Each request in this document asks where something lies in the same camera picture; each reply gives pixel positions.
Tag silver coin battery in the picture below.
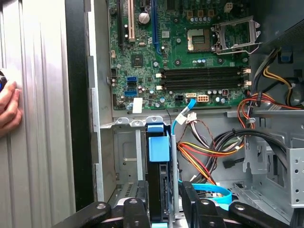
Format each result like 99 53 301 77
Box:
138 12 151 25

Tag blue SATA wire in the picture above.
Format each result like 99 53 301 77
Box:
171 97 233 205

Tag grey power supply unit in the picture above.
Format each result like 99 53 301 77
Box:
248 0 304 57

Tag metal socket cover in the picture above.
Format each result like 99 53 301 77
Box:
212 15 262 55

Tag red yellow power wire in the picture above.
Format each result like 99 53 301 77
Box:
177 91 304 187

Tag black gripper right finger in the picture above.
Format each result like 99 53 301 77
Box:
181 181 290 228

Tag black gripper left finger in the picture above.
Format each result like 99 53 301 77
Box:
51 180 152 228

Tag wire locking lever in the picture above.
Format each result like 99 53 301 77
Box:
216 42 263 56

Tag black expansion slot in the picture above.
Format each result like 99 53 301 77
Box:
117 0 124 49

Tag green motherboard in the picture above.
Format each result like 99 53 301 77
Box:
108 0 252 111

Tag black RAM slot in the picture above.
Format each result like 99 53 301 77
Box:
160 72 251 79
160 67 251 74
160 84 251 91
160 79 251 86

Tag yellow black power wire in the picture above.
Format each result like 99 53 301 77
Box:
253 46 296 106

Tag black loose plug cable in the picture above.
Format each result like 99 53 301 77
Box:
222 158 246 170

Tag black square chip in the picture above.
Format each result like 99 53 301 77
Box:
131 53 143 67

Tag thick black cable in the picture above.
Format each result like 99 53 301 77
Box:
209 128 289 173

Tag beige expansion slot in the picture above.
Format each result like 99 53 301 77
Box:
127 0 136 43

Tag white paper tag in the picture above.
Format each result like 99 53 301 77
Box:
132 97 143 114

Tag blue expansion slot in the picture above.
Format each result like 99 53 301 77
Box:
151 0 159 57

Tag open black PC case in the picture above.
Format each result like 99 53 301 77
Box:
64 0 304 228

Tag grey metal drive cage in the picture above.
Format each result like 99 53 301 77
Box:
243 106 304 209

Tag thin wire white plug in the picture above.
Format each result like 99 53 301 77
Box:
177 113 216 155

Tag hard disk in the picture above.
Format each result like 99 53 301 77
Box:
145 123 172 228

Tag person's hand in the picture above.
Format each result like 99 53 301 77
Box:
0 80 24 137

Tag metal disk bay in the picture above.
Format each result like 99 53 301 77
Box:
111 115 179 216

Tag CPU socket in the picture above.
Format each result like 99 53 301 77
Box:
186 28 212 52

